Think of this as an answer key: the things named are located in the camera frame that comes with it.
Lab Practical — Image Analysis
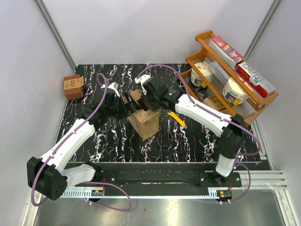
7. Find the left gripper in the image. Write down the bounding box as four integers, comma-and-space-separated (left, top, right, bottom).
106, 91, 142, 121

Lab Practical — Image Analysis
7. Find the brown cardboard express box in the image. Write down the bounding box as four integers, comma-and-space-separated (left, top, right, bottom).
127, 89, 160, 141

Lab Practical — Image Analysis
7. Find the yellow utility knife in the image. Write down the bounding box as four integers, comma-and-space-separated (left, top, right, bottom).
167, 112, 187, 129

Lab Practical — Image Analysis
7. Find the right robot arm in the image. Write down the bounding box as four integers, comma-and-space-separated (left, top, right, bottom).
135, 74, 246, 186

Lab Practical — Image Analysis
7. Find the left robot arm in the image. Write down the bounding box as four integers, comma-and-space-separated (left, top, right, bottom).
27, 89, 141, 201

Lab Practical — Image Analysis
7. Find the red white toothpaste box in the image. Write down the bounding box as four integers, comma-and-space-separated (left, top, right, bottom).
209, 36, 245, 70

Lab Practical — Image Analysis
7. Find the red silver toothpaste box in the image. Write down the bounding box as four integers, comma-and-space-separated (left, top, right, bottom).
236, 61, 277, 98

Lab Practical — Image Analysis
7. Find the upper beige cleaning pad pack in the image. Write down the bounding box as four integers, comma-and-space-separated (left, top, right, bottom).
203, 96, 225, 112

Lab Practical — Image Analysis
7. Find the beige cleaning pad pack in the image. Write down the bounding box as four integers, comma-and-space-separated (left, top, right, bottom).
220, 109, 235, 116
203, 96, 225, 112

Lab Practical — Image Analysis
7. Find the red cleaning pad pack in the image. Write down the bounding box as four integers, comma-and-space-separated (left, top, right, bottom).
63, 74, 84, 100

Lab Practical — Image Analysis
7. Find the orange wooden shelf rack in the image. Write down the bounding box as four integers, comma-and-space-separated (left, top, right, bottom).
181, 31, 278, 125

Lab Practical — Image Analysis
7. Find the lower beige cleaning pad pack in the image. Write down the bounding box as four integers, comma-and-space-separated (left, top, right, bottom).
220, 109, 235, 116

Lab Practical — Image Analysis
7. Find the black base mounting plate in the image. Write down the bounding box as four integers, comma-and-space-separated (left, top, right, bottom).
75, 161, 243, 197

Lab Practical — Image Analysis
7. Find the right toilet paper roll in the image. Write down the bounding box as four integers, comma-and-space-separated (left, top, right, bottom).
222, 78, 249, 106

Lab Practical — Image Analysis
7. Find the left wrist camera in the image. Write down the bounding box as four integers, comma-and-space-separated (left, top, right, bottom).
101, 82, 120, 97

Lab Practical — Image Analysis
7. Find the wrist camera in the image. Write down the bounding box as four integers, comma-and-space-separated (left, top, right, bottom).
101, 82, 120, 97
135, 74, 151, 95

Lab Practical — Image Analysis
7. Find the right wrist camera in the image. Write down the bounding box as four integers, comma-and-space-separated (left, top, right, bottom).
135, 74, 151, 95

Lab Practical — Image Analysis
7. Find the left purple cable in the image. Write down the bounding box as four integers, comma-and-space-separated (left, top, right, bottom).
30, 73, 133, 212

